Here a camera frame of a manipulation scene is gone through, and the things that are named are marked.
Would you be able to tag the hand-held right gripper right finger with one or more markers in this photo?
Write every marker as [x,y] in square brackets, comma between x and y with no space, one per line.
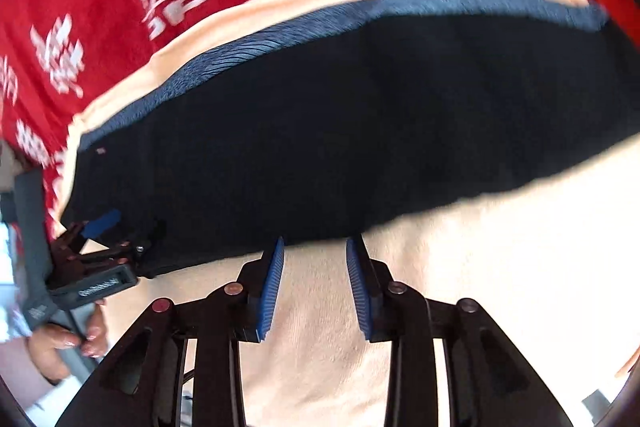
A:
[359,287]

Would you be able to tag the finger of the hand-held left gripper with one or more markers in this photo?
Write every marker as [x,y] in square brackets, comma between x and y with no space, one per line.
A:
[102,223]
[125,252]

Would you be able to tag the red printed blanket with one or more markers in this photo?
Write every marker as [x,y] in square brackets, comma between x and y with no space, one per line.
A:
[90,17]

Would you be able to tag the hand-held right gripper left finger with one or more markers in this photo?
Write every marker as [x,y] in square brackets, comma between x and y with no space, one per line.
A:
[270,287]

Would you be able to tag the cream towel blanket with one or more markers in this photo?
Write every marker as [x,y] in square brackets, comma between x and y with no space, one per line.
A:
[310,357]

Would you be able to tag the person's left hand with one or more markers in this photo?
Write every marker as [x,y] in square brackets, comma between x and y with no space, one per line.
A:
[55,342]

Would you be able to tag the black pants with blue waistband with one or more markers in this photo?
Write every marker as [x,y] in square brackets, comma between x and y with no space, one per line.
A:
[325,122]

